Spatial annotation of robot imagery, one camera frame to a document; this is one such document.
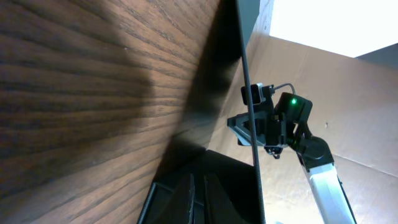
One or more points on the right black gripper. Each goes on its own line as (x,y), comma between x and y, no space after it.
(270,127)

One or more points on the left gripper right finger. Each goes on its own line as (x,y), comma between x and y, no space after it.
(218,207)

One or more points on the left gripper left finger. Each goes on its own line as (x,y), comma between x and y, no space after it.
(180,207)

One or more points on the dark green box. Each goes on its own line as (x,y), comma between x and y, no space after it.
(193,146)

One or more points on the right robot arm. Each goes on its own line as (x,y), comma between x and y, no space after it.
(314,156)

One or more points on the brown cardboard panel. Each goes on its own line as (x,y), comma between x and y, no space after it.
(354,111)

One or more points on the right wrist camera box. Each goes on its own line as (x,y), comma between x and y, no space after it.
(262,94)

